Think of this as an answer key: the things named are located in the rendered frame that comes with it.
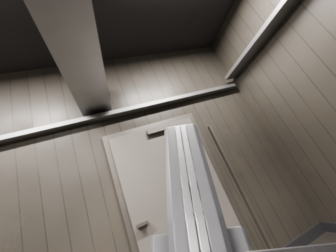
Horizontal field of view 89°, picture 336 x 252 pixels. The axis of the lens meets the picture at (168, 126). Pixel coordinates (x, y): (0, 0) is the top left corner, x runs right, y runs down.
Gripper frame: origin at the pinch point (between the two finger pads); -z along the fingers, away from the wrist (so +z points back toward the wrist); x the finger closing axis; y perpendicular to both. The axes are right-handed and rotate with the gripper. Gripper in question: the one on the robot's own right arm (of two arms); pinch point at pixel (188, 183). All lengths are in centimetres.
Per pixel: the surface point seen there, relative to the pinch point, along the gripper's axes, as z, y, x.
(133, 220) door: -65, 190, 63
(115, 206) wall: -79, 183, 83
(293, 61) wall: -198, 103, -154
